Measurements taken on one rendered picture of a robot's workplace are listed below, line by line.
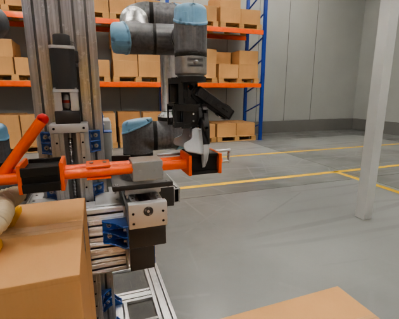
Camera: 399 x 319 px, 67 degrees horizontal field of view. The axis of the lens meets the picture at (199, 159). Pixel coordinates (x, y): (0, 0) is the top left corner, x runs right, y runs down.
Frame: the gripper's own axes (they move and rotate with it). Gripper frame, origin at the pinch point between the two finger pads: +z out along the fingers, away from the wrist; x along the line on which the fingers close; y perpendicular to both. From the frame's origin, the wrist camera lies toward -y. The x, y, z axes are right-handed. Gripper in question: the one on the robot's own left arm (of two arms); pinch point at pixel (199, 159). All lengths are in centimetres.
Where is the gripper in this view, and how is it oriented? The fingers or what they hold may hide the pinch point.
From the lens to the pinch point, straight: 75.8
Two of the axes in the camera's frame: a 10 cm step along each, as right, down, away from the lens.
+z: 0.0, 9.8, 2.1
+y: -9.4, 0.7, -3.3
